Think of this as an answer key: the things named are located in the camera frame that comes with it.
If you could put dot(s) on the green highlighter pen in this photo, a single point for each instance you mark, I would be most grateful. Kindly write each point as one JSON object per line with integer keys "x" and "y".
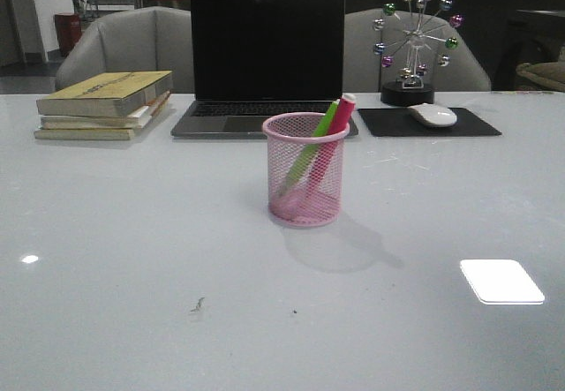
{"x": 324, "y": 124}

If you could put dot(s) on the pink highlighter pen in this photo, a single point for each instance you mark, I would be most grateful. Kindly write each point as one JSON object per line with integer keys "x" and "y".
{"x": 340, "y": 119}

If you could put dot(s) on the pink mesh pen holder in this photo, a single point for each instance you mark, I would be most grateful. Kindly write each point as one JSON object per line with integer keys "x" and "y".
{"x": 287, "y": 135}

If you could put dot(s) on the black mouse pad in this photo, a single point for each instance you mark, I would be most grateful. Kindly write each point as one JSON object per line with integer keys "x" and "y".
{"x": 398, "y": 122}

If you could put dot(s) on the grey open laptop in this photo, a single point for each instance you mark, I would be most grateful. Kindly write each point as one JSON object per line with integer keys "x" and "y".
{"x": 253, "y": 59}

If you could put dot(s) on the middle white book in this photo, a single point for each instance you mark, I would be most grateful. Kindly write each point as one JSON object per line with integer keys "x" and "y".
{"x": 138, "y": 119}

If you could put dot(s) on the white computer mouse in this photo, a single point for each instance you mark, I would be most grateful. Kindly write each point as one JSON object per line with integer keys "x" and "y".
{"x": 433, "y": 115}

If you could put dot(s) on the right grey armchair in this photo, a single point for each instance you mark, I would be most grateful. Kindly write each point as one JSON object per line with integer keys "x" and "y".
{"x": 451, "y": 70}

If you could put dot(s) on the grey armchair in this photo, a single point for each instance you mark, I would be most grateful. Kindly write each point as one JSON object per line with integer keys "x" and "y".
{"x": 148, "y": 39}
{"x": 451, "y": 70}

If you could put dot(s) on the bottom yellow book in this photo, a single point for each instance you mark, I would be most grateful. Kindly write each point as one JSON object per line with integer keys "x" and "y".
{"x": 86, "y": 134}

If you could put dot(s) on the yellow book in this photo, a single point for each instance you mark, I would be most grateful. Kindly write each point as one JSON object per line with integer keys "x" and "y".
{"x": 86, "y": 134}
{"x": 109, "y": 94}

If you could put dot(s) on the ferris wheel desk toy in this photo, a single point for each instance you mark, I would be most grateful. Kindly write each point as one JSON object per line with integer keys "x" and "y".
{"x": 409, "y": 86}

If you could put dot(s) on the left grey armchair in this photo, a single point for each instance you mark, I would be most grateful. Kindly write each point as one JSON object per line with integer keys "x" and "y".
{"x": 148, "y": 39}

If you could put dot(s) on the top yellow book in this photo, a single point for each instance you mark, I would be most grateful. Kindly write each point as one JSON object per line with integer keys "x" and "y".
{"x": 109, "y": 94}

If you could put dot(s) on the red trash bin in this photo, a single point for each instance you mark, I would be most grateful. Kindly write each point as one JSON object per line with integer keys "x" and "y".
{"x": 68, "y": 31}

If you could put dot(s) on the beige cushion at right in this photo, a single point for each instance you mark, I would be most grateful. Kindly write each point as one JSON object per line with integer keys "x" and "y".
{"x": 542, "y": 76}

